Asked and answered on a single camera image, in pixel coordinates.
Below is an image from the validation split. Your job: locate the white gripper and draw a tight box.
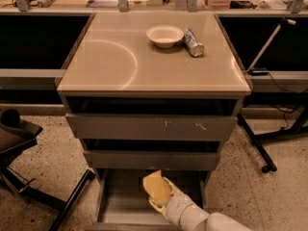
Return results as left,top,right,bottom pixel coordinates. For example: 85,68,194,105
148,177,194,227

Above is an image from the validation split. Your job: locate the yellow sponge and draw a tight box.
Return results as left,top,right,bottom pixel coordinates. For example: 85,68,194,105
142,170,170,207

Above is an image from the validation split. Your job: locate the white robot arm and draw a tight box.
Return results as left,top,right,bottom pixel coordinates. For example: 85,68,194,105
142,174,252,231

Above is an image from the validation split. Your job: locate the open bottom grey drawer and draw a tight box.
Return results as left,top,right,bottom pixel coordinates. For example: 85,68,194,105
84,169,210,231

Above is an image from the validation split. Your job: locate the middle grey drawer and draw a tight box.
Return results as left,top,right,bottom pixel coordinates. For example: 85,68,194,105
84,150,219,170

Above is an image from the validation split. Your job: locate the grey drawer cabinet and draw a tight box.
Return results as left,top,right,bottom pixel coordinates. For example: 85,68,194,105
54,11,254,231

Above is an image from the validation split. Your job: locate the top grey drawer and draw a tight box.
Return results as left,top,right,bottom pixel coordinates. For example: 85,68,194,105
65,114,236,141

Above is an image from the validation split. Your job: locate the black wheeled stand right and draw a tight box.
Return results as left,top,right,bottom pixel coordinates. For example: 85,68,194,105
237,101,308,173

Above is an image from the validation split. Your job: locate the silver soda can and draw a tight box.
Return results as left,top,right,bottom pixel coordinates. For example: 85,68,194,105
184,29,204,57

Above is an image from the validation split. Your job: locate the white pole with base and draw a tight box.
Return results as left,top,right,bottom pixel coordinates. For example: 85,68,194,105
247,17,296,75

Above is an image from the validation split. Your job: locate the white bowl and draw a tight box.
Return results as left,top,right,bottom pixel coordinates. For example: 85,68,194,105
146,25,184,49

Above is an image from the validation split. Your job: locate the black stand left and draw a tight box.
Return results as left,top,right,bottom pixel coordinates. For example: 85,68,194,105
0,115,94,231

